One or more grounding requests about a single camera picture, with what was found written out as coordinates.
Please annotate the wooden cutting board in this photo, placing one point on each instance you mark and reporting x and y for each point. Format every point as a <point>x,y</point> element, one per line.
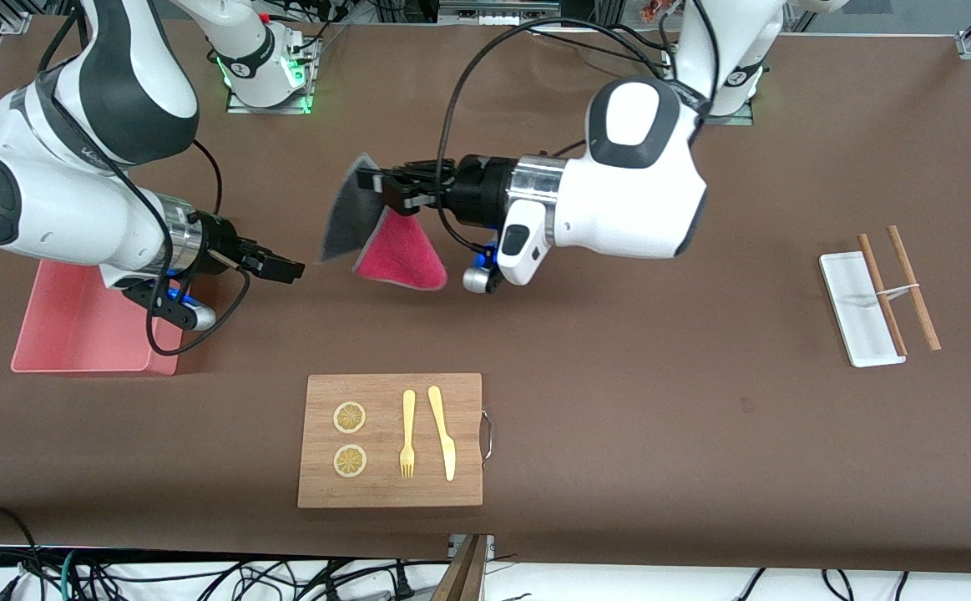
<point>389,492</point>

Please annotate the white rubber band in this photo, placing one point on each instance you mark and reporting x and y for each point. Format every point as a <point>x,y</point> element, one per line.
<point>898,290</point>

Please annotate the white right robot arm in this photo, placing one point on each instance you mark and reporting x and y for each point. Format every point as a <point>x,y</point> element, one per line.
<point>59,200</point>

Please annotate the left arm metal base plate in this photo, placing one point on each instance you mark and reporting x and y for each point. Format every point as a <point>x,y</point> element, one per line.
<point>731,119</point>

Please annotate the yellow plastic knife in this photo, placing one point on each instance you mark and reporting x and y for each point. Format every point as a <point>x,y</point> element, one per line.
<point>443,434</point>

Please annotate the lemon slice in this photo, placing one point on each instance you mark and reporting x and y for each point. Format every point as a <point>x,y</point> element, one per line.
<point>350,461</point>
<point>350,417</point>

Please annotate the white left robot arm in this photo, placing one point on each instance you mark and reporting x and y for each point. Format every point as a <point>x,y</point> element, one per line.
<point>635,192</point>

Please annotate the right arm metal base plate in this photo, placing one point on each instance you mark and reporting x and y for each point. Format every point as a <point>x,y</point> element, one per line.
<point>272,107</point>

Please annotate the wooden slat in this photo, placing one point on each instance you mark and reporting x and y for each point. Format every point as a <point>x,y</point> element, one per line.
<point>462,576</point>

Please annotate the pink plastic bin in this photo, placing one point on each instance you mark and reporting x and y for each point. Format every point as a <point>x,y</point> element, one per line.
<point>76,334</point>

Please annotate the grey power strip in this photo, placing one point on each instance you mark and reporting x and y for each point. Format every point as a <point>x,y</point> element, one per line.
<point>498,12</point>

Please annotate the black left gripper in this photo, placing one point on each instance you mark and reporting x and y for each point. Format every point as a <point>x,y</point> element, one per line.
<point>480,189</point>

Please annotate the brown wooden chopstick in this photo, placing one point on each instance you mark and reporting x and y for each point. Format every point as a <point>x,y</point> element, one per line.
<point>915,288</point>
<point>882,292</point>

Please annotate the metal table bracket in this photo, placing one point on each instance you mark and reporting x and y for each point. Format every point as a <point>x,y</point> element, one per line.
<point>453,547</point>

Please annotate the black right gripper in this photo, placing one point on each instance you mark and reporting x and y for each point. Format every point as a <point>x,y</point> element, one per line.
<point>219,244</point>

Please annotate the yellow plastic fork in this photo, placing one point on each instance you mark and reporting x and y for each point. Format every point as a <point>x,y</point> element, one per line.
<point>407,426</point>

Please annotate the white rectangular tray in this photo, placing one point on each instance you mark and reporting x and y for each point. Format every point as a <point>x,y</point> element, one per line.
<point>857,309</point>

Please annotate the pink and grey cloth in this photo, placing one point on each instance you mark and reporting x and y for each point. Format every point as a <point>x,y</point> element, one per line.
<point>402,255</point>

